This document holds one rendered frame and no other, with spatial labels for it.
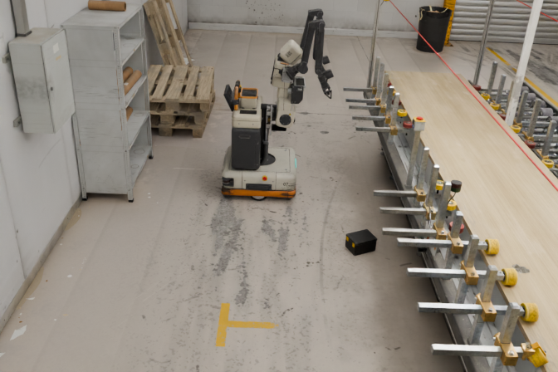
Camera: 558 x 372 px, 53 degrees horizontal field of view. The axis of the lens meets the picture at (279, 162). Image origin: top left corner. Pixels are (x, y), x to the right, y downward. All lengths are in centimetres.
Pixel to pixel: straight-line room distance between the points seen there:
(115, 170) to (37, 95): 136
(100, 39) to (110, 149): 93
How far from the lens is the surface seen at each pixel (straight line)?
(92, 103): 485
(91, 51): 470
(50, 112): 395
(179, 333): 382
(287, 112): 494
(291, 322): 388
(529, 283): 308
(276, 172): 502
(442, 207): 331
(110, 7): 512
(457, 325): 301
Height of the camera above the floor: 262
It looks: 27 degrees down
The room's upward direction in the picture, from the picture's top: 3 degrees clockwise
